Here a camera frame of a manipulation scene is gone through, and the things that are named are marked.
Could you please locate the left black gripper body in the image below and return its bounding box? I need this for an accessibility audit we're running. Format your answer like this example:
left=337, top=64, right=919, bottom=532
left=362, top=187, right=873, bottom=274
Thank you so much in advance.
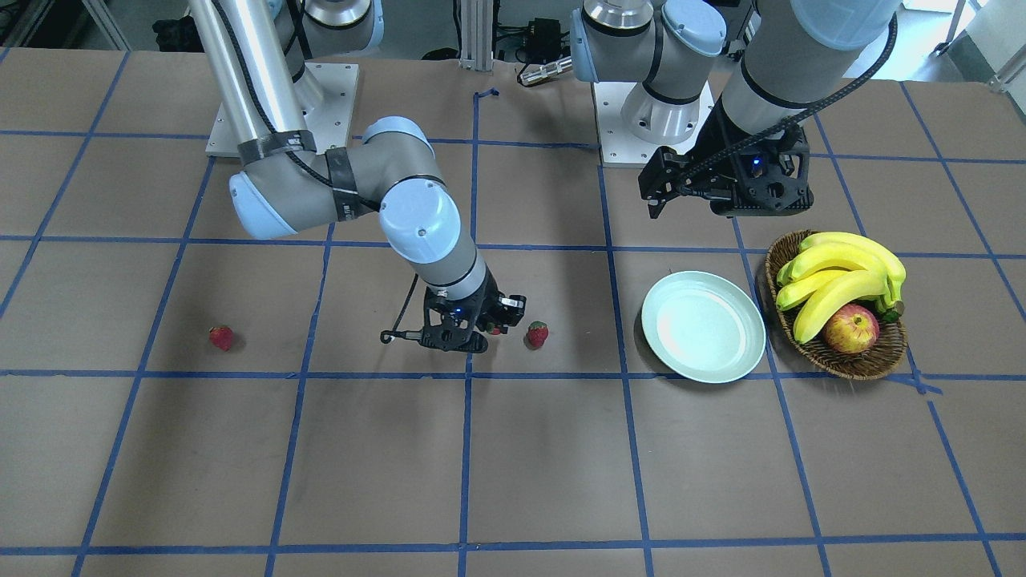
left=693, top=127, right=814, bottom=218

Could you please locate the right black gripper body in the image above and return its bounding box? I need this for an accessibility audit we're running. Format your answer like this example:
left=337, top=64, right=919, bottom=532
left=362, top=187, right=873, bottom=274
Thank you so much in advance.
left=421, top=271, right=499, bottom=353

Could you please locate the light green plate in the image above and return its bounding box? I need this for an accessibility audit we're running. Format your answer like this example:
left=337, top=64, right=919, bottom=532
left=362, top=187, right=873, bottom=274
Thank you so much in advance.
left=640, top=271, right=766, bottom=384

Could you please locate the yellow banana bunch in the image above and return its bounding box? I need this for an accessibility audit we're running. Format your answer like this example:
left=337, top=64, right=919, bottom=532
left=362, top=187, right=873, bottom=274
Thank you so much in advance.
left=770, top=232, right=907, bottom=344

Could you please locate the red apple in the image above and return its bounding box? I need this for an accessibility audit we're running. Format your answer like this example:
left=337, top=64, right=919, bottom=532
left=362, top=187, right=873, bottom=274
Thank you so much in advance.
left=821, top=304, right=880, bottom=355

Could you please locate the woven wicker basket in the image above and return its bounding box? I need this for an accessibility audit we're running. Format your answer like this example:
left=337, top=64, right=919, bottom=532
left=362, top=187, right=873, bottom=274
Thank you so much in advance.
left=758, top=229, right=907, bottom=381

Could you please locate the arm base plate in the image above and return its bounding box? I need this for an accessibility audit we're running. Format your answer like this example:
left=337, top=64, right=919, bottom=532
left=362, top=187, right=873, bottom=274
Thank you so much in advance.
left=592, top=82, right=714, bottom=168
left=205, top=62, right=359, bottom=159

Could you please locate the aluminium frame post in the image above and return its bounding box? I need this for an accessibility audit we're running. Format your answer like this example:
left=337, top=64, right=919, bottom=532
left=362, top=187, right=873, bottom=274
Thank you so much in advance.
left=457, top=0, right=495, bottom=73

